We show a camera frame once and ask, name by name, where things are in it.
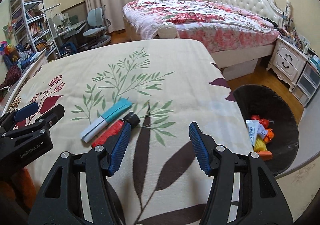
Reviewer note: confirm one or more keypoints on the study desk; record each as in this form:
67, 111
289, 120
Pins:
66, 32

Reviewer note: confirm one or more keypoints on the orange wrapper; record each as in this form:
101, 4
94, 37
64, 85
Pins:
269, 135

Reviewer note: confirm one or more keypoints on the red crumpled wrapper in bin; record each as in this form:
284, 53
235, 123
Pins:
264, 122

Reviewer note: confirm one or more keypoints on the pink floral quilt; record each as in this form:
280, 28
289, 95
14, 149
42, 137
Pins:
219, 27

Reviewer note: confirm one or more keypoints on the red bottle black cap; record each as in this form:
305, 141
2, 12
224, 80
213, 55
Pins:
115, 128

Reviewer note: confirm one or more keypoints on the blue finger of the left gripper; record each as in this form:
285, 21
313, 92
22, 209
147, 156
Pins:
26, 111
51, 117

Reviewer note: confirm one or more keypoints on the lavender tissue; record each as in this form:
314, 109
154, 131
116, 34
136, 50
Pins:
262, 132

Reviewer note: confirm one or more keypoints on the grey-blue desk chair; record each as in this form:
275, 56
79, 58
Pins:
98, 29

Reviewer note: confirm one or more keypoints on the white bookshelf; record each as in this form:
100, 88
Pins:
31, 27

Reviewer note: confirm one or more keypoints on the white bed with headboard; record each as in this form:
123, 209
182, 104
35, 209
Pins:
232, 63

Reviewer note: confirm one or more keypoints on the plastic drawer unit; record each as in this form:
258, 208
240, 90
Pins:
307, 84

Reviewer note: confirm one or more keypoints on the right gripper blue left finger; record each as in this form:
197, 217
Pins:
117, 146

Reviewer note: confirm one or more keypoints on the black trash bin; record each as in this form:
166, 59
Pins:
263, 101

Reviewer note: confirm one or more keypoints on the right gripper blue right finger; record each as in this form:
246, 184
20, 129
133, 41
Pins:
203, 146

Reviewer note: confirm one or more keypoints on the silver foil pouch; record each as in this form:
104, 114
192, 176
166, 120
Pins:
252, 128

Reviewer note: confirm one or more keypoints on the yellow foam net bundle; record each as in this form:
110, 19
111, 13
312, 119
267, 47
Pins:
259, 145

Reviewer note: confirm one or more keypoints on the floral cream bedsheet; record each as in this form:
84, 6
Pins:
170, 83

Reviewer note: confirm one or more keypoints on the teal and white tube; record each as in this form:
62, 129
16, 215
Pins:
106, 118

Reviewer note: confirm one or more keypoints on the white nightstand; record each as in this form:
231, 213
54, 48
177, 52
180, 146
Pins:
287, 62

